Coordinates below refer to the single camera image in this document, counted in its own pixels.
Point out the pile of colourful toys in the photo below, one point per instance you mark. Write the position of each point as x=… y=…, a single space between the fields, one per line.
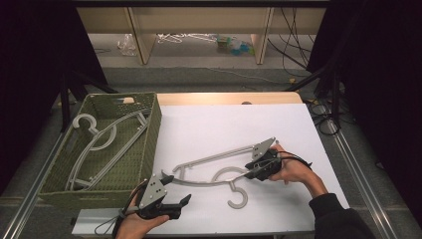
x=237 y=46

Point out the person's left hand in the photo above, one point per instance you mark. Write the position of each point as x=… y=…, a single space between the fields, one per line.
x=139 y=227

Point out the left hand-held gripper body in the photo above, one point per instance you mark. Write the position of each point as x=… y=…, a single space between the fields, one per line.
x=153 y=192

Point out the aluminium rail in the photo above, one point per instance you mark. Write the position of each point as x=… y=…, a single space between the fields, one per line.
x=365 y=186
x=30 y=199

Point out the beige wooden desk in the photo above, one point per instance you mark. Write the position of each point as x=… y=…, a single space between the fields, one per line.
x=199 y=20

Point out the black metal stand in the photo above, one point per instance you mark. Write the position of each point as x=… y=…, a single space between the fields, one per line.
x=335 y=96
x=65 y=99

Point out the grey plastic clothes hanger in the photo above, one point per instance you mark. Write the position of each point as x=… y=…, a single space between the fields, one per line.
x=212 y=156
x=99 y=174

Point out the white paper sheet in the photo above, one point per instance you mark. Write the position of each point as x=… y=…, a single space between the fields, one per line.
x=232 y=116

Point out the green woven storage basket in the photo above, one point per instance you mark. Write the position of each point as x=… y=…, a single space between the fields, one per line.
x=126 y=159

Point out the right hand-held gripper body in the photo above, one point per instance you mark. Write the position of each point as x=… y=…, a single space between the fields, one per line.
x=265 y=156

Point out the person's right hand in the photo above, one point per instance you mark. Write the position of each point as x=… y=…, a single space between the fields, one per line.
x=298 y=172

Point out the clear plastic bag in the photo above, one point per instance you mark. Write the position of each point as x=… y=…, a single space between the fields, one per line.
x=126 y=45

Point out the black curtain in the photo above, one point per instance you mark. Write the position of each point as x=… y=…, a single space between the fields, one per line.
x=30 y=66
x=381 y=66

